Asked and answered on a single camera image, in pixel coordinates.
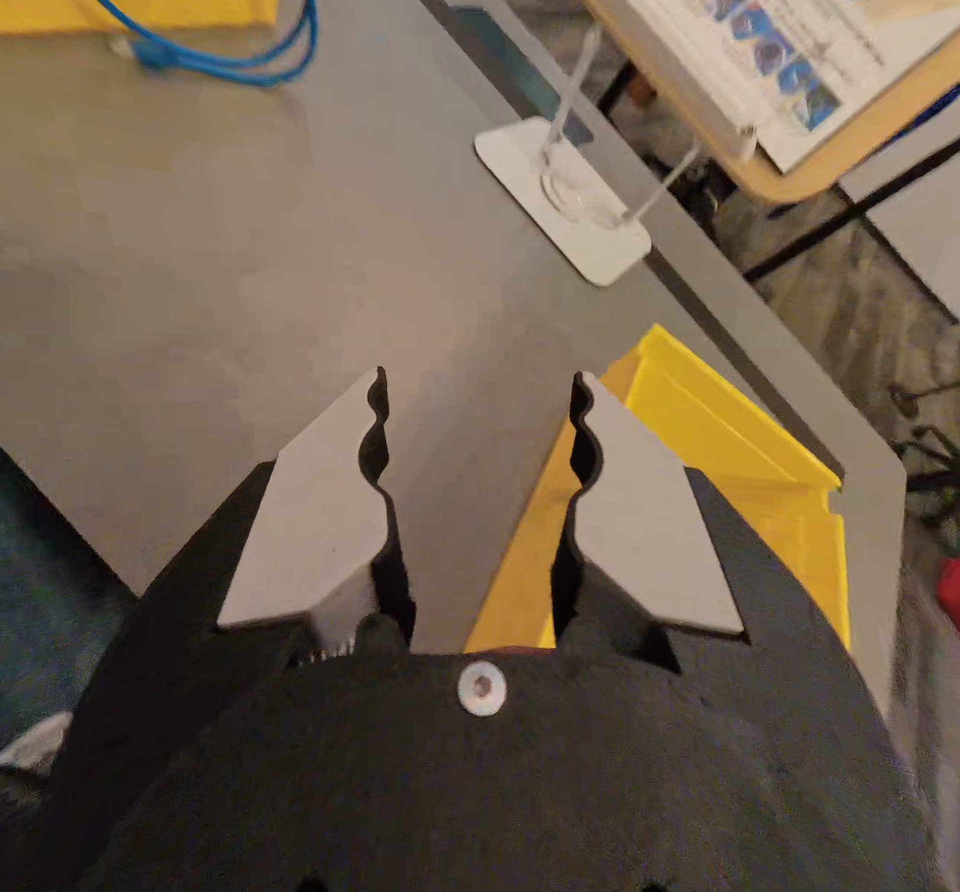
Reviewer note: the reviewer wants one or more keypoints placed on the printed instruction sheet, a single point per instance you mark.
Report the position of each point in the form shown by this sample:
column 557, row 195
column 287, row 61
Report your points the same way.
column 787, row 21

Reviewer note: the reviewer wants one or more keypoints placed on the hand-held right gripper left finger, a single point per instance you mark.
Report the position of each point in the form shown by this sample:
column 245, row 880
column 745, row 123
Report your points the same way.
column 315, row 532

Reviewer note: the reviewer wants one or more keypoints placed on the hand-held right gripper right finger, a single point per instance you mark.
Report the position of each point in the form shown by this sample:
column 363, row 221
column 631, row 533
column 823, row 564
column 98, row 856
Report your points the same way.
column 645, row 532

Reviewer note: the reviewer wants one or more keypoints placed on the black metal bar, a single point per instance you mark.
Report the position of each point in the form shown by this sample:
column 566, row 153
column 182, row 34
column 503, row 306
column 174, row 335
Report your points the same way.
column 847, row 216

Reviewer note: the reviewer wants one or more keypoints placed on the red plastic bin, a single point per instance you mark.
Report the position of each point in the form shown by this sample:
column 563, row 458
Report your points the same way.
column 951, row 592

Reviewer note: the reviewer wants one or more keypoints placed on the blue chair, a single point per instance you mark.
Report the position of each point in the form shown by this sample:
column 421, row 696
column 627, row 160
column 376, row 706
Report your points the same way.
column 945, row 104

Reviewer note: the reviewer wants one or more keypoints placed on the instruction sheet on clipboard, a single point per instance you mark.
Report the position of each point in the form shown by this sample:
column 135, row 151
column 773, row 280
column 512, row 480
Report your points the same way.
column 825, row 168

